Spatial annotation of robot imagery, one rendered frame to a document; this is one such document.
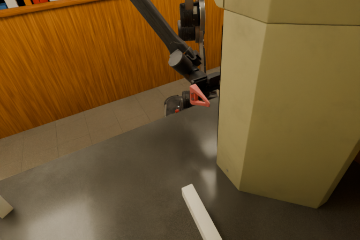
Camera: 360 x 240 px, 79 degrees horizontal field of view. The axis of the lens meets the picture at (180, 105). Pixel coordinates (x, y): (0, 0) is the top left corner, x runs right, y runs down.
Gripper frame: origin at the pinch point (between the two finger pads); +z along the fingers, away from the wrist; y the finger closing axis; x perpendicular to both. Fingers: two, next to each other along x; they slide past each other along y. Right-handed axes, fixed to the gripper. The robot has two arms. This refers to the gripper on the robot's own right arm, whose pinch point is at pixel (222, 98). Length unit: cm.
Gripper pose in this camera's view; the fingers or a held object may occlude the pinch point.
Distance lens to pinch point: 65.5
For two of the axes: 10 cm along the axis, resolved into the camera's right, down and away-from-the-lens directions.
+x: 0.8, 7.9, 6.1
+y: 8.9, -3.3, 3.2
